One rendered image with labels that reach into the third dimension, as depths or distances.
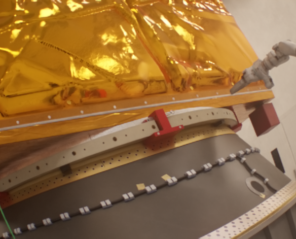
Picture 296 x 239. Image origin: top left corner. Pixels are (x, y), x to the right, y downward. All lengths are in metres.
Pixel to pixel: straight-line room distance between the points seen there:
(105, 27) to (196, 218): 0.84
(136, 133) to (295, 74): 7.91
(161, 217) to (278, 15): 8.35
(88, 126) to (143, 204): 0.32
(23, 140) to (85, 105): 0.35
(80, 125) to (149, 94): 0.38
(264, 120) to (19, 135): 1.57
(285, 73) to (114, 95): 7.95
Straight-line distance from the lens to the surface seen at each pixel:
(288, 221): 1.86
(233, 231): 1.60
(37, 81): 1.65
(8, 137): 1.53
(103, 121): 1.80
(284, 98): 9.74
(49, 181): 1.75
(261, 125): 2.76
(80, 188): 1.71
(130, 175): 1.74
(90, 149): 1.74
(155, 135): 1.79
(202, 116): 2.00
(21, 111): 1.60
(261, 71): 2.09
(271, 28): 9.81
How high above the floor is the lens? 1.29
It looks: 14 degrees up
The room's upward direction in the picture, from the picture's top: 25 degrees counter-clockwise
